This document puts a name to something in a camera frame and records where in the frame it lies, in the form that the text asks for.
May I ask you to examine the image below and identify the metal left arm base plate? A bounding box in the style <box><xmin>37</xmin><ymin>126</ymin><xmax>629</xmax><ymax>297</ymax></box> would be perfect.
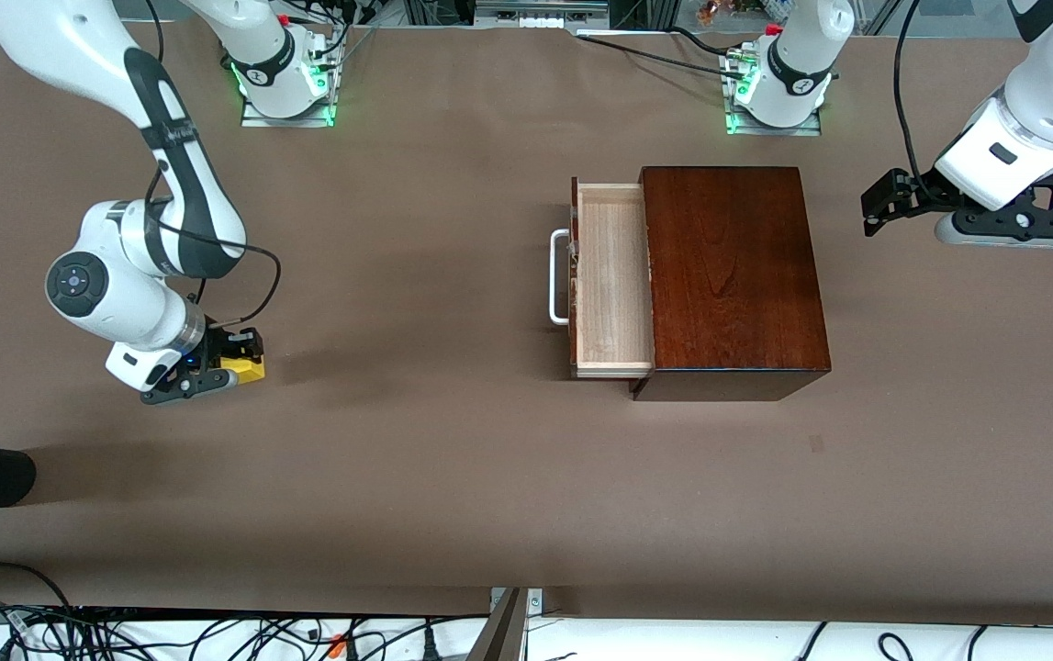
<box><xmin>724</xmin><ymin>50</ymin><xmax>823</xmax><ymax>137</ymax></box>

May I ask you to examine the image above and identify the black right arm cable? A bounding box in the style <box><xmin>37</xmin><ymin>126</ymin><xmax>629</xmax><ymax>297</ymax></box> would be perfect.
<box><xmin>142</xmin><ymin>0</ymin><xmax>284</xmax><ymax>331</ymax></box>

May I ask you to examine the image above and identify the yellow wooden block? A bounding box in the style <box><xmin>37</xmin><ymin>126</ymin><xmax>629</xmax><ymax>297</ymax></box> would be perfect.
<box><xmin>218</xmin><ymin>356</ymin><xmax>266</xmax><ymax>386</ymax></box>

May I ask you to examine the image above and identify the wooden drawer with white handle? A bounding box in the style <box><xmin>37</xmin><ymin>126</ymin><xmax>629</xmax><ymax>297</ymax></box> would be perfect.
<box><xmin>550</xmin><ymin>177</ymin><xmax>656</xmax><ymax>379</ymax></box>

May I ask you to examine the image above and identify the white power strip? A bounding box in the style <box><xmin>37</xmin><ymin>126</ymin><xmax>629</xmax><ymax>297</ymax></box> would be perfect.
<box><xmin>474</xmin><ymin>0</ymin><xmax>611</xmax><ymax>31</ymax></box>

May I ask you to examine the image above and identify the dark brown wooden cabinet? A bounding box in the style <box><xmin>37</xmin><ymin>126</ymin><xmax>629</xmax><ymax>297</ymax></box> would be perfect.
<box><xmin>632</xmin><ymin>165</ymin><xmax>833</xmax><ymax>403</ymax></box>

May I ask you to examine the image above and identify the long black table cable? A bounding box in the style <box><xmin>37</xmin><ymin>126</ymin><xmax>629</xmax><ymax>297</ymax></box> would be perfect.
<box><xmin>575</xmin><ymin>30</ymin><xmax>740</xmax><ymax>76</ymax></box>

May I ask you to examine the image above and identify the black arched cable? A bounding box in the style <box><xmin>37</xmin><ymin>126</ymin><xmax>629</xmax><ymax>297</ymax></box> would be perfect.
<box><xmin>0</xmin><ymin>562</ymin><xmax>77</xmax><ymax>634</ymax></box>

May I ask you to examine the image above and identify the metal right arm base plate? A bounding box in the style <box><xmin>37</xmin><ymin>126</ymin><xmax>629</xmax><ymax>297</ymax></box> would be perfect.
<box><xmin>241</xmin><ymin>92</ymin><xmax>336</xmax><ymax>128</ymax></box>

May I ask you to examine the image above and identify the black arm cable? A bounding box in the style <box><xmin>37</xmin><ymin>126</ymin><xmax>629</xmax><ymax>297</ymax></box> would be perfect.
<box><xmin>893</xmin><ymin>0</ymin><xmax>935</xmax><ymax>198</ymax></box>
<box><xmin>142</xmin><ymin>0</ymin><xmax>284</xmax><ymax>331</ymax></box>

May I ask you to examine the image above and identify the aluminium bracket post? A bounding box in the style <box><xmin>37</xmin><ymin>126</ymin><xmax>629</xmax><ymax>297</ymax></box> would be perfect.
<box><xmin>466</xmin><ymin>588</ymin><xmax>543</xmax><ymax>661</ymax></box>

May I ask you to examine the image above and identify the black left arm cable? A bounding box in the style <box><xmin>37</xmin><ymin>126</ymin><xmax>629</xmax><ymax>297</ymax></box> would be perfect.
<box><xmin>893</xmin><ymin>0</ymin><xmax>935</xmax><ymax>198</ymax></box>

